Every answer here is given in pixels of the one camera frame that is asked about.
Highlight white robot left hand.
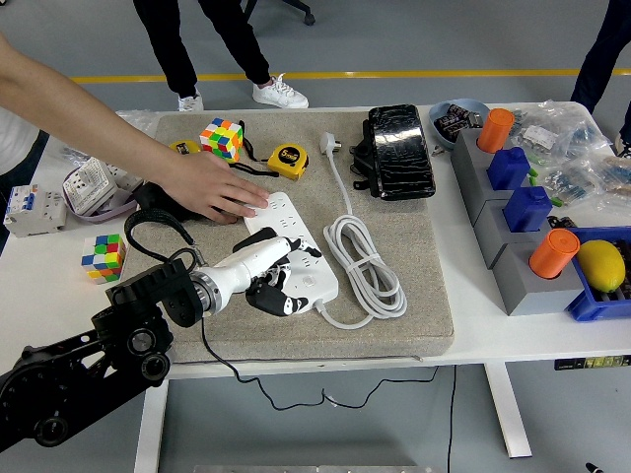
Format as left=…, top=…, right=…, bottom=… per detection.
left=208, top=236, right=322, bottom=317

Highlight person's hand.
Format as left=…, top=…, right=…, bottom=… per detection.
left=167, top=150, right=271, bottom=226

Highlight black power adapter with cord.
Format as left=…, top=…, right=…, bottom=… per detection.
left=199, top=226, right=439, bottom=413

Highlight white power strip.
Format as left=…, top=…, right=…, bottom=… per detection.
left=244, top=190, right=340, bottom=315

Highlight large colourful puzzle cube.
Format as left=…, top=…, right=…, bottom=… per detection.
left=199, top=116, right=245, bottom=164

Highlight black fabric pouch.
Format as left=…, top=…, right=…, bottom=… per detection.
left=132, top=181, right=208, bottom=223

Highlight white socket cube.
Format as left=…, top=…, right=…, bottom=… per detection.
left=61, top=155, right=119, bottom=217
left=105, top=165, right=147, bottom=193

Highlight clear bag of metal parts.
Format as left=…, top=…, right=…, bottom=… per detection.
left=61, top=108, right=162, bottom=164

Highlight white table leg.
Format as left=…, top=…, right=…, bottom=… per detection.
left=483, top=363, right=533, bottom=459
left=133, top=379, right=170, bottom=473

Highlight table control panel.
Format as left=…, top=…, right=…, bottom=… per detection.
left=553, top=355, right=631, bottom=372

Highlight grey-brown fabric mat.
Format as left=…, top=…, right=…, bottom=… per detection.
left=106, top=110, right=456, bottom=367

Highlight small colourful puzzle cube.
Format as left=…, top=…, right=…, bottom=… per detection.
left=81, top=233, right=127, bottom=286

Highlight person in black trousers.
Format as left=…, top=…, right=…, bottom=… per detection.
left=131, top=0, right=310, bottom=113

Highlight blue storage bin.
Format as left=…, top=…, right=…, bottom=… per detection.
left=564, top=225, right=631, bottom=322

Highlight white circuit breaker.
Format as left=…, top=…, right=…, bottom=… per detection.
left=3, top=182, right=68, bottom=238

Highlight black cracked glossy case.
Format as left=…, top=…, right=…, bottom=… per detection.
left=367, top=102, right=438, bottom=202

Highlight grey peg holder block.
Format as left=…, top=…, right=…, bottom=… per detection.
left=451, top=128, right=531, bottom=226
left=492, top=240, right=593, bottom=316
left=473, top=196, right=553, bottom=270

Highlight yellow lemon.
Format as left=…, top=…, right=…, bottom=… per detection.
left=575, top=238, right=626, bottom=293

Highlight orange cylinder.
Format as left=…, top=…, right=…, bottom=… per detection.
left=528, top=228, right=582, bottom=280
left=476, top=107, right=516, bottom=154

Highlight blue bowl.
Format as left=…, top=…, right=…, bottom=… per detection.
left=427, top=97, right=490, bottom=151

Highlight dark electronic parts pile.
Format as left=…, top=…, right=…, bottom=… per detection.
left=546, top=214, right=578, bottom=233

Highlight black capacitors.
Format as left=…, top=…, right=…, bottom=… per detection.
left=436, top=101, right=484, bottom=139

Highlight blue block peg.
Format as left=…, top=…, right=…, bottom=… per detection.
left=486, top=146, right=532, bottom=191
left=502, top=185, right=553, bottom=235

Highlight clear bag of components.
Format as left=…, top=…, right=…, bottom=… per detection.
left=591, top=150, right=631, bottom=208
left=541, top=101, right=612, bottom=159
left=534, top=157, right=600, bottom=206

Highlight clear bag with white label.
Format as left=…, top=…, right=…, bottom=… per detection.
left=510, top=105, right=568, bottom=154

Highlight person in dark blue trousers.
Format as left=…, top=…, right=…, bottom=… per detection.
left=570, top=0, right=631, bottom=160

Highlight yellow tape measure with strap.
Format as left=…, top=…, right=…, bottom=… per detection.
left=230, top=119, right=311, bottom=181

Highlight white power strip cord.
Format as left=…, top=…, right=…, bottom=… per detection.
left=315, top=130, right=409, bottom=331

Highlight black hanging cable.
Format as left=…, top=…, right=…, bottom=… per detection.
left=446, top=365, right=457, bottom=473

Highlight black plastic bracket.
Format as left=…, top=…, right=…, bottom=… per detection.
left=347, top=117, right=381, bottom=191

